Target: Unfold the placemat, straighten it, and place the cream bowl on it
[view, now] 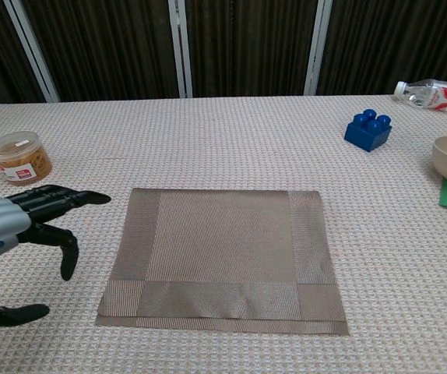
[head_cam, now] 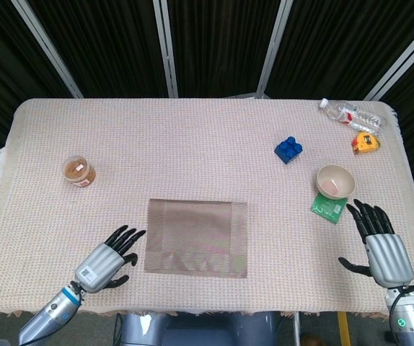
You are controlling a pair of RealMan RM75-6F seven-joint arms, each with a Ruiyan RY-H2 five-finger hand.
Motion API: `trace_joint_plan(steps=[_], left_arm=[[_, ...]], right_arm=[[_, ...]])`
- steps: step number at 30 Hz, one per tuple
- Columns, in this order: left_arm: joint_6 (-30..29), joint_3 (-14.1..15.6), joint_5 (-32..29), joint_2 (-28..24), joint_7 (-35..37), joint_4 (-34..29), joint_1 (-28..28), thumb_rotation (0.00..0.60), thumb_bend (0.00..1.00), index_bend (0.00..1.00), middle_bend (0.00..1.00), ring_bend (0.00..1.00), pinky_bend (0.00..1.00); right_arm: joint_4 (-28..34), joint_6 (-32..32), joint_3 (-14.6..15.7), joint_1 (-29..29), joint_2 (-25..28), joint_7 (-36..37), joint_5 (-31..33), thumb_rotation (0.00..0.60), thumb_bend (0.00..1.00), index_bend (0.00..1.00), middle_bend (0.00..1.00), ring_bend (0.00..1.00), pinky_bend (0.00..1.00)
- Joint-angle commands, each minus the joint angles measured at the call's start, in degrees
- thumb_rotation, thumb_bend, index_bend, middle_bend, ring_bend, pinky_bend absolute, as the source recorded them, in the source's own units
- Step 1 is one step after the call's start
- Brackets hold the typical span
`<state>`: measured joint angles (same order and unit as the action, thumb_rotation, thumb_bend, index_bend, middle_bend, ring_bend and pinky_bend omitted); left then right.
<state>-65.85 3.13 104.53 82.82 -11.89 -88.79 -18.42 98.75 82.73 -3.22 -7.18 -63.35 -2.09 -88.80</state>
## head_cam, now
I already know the grey metal screen post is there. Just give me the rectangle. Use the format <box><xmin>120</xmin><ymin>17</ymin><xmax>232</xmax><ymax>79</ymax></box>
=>
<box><xmin>256</xmin><ymin>0</ymin><xmax>295</xmax><ymax>98</ymax></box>
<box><xmin>11</xmin><ymin>0</ymin><xmax>84</xmax><ymax>99</ymax></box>
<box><xmin>151</xmin><ymin>0</ymin><xmax>180</xmax><ymax>98</ymax></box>
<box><xmin>364</xmin><ymin>14</ymin><xmax>414</xmax><ymax>101</ymax></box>

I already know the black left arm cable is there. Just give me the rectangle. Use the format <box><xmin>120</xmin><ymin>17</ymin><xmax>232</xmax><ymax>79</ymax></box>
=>
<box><xmin>70</xmin><ymin>281</ymin><xmax>86</xmax><ymax>303</ymax></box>

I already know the pink woven tablecloth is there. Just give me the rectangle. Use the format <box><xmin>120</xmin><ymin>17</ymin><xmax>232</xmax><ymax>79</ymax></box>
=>
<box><xmin>0</xmin><ymin>97</ymin><xmax>414</xmax><ymax>321</ymax></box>

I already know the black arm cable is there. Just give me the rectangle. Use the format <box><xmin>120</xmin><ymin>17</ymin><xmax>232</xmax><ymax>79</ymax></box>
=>
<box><xmin>70</xmin><ymin>281</ymin><xmax>86</xmax><ymax>303</ymax></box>
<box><xmin>387</xmin><ymin>284</ymin><xmax>414</xmax><ymax>338</ymax></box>

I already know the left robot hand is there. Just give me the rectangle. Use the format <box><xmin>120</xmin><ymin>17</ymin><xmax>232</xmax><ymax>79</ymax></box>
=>
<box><xmin>71</xmin><ymin>225</ymin><xmax>147</xmax><ymax>293</ymax></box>

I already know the blue building block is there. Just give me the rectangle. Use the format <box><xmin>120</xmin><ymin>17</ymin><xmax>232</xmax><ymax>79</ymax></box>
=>
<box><xmin>273</xmin><ymin>136</ymin><xmax>304</xmax><ymax>165</ymax></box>

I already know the brown round object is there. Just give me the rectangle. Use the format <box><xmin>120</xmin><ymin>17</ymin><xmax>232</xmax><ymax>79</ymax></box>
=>
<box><xmin>300</xmin><ymin>333</ymin><xmax>323</xmax><ymax>346</ymax></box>

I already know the clear jar of rubber bands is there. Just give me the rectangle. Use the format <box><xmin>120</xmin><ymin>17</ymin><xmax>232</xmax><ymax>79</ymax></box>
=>
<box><xmin>61</xmin><ymin>155</ymin><xmax>97</xmax><ymax>188</ymax></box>

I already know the green foil packet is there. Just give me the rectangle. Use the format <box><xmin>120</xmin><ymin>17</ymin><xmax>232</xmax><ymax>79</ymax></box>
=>
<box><xmin>309</xmin><ymin>192</ymin><xmax>349</xmax><ymax>224</ymax></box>

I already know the light pink bowl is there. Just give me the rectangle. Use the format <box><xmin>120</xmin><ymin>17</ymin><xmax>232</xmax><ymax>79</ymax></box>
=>
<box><xmin>317</xmin><ymin>164</ymin><xmax>356</xmax><ymax>200</ymax></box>

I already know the yellow tape measure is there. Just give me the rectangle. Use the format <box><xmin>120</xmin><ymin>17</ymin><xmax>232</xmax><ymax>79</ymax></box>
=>
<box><xmin>351</xmin><ymin>131</ymin><xmax>382</xmax><ymax>156</ymax></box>

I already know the grey metal table leg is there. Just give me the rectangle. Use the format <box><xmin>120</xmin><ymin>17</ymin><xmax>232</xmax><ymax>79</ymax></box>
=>
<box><xmin>292</xmin><ymin>312</ymin><xmax>301</xmax><ymax>346</ymax></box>

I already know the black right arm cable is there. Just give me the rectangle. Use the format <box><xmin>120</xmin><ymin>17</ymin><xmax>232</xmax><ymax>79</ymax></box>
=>
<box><xmin>387</xmin><ymin>284</ymin><xmax>414</xmax><ymax>338</ymax></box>

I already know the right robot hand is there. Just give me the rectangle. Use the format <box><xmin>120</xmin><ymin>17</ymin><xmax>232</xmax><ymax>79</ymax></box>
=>
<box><xmin>338</xmin><ymin>198</ymin><xmax>414</xmax><ymax>289</ymax></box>

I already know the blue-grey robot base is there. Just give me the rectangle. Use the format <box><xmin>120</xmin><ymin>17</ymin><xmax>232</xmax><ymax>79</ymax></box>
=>
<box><xmin>115</xmin><ymin>311</ymin><xmax>278</xmax><ymax>346</ymax></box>

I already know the light brown woven placemat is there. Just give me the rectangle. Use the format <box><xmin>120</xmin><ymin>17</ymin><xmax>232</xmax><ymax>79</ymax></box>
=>
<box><xmin>143</xmin><ymin>198</ymin><xmax>248</xmax><ymax>279</ymax></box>

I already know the yellow floor strip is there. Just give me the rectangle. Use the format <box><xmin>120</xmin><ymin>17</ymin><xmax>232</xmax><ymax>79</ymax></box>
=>
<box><xmin>338</xmin><ymin>311</ymin><xmax>352</xmax><ymax>346</ymax></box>

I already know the clear plastic water bottle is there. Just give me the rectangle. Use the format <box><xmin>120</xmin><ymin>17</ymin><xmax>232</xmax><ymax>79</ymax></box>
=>
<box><xmin>318</xmin><ymin>97</ymin><xmax>384</xmax><ymax>135</ymax></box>

